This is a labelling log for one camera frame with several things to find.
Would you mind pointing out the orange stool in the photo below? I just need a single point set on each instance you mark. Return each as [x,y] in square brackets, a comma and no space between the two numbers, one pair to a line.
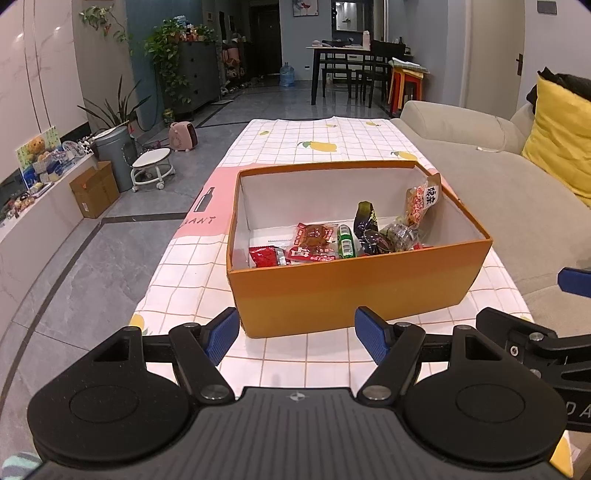
[406,81]

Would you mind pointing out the dark cloth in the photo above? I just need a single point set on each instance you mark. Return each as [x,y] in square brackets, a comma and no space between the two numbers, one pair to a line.
[572,85]

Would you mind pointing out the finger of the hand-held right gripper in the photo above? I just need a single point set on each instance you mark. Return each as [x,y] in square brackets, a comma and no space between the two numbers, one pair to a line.
[577,281]
[512,334]

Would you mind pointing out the brown cardboard carton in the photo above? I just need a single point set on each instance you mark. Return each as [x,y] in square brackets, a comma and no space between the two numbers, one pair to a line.
[94,189]

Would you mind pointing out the black dining chair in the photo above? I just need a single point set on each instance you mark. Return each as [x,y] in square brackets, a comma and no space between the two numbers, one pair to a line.
[385,64]

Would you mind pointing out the dark grey cabinet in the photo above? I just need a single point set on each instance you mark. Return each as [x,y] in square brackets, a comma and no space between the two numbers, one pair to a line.
[201,74]

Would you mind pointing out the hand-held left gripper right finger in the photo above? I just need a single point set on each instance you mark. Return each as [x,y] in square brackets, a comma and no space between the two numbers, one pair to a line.
[374,338]

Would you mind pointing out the white wheeled stool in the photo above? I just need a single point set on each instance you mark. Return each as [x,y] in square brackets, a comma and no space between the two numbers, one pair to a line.
[152,164]

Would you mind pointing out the long-leaf potted plant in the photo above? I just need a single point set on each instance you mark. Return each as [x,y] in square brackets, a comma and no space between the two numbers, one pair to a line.
[115,108]

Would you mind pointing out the grey trash bin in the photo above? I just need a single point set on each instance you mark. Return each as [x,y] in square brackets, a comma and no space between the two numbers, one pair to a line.
[115,157]

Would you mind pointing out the hanging green plant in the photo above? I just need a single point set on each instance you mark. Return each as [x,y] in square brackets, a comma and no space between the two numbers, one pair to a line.
[106,21]

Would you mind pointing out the yellow cushion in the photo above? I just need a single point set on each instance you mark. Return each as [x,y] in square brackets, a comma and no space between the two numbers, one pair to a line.
[563,138]

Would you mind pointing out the orange cardboard box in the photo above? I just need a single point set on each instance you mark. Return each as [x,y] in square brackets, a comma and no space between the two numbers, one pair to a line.
[351,286]

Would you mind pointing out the blue water bottle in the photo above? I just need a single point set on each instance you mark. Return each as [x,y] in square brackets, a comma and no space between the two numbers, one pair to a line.
[287,76]

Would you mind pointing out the green tube snack packet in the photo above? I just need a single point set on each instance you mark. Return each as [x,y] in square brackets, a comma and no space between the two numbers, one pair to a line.
[345,242]

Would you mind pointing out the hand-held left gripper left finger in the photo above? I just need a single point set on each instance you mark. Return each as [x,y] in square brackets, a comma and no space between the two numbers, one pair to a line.
[222,337]

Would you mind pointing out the pink heater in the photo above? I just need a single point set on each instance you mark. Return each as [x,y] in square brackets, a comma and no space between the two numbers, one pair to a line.
[182,136]

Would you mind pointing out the large red snack packet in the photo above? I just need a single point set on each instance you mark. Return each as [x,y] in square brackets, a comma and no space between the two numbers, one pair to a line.
[263,257]

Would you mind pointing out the dark dining table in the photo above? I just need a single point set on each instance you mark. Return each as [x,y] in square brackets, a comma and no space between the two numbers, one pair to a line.
[341,50]

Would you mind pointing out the low white shelf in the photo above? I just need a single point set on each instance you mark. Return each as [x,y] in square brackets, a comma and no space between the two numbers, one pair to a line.
[27,217]

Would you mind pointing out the teal striped cloth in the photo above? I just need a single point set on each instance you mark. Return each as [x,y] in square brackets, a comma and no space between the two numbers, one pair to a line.
[18,466]

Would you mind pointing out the teddy bear picture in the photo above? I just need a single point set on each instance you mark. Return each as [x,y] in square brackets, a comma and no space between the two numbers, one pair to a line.
[37,152]

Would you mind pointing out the peanut snack packet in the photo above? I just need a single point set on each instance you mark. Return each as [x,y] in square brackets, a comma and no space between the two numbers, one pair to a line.
[422,198]

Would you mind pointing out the translucent green snack packet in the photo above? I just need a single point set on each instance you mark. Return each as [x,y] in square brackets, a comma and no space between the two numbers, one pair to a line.
[401,237]

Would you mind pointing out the leafy trailing plant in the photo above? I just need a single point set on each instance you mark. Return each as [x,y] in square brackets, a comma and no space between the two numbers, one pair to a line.
[168,55]

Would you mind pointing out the beige sofa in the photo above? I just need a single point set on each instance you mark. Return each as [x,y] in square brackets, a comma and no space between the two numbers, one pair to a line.
[461,134]

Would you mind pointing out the red and brown snack packet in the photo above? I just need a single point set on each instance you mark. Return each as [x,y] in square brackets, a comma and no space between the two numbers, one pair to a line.
[311,242]

